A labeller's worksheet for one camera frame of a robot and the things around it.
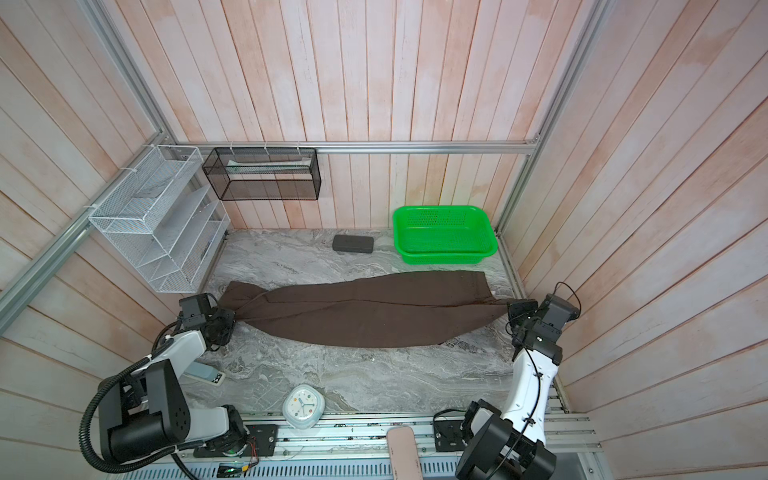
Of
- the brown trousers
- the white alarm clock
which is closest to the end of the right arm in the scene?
the brown trousers

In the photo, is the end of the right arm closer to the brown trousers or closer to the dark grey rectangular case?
the brown trousers

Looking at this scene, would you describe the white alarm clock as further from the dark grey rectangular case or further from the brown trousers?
the dark grey rectangular case

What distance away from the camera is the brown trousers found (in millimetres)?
920

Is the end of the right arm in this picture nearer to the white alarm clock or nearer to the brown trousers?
the brown trousers

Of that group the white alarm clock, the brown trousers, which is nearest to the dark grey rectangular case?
the brown trousers

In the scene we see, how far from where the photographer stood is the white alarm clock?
2.50ft

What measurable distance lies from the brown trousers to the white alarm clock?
16 centimetres
